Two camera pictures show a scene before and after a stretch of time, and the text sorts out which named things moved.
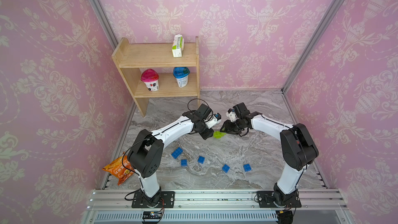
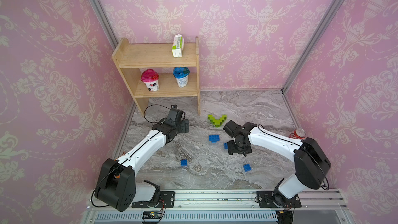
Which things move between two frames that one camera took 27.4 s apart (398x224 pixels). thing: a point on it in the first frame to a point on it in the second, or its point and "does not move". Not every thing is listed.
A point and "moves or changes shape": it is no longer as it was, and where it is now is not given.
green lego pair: (218, 135) moves or changes shape
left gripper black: (208, 134) to (185, 126)
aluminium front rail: (115, 206) does not move
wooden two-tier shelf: (130, 57) does not move
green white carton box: (178, 45) does not move
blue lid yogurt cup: (181, 73) does not move
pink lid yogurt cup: (150, 77) does not move
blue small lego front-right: (247, 167) does not move
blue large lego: (177, 152) to (214, 138)
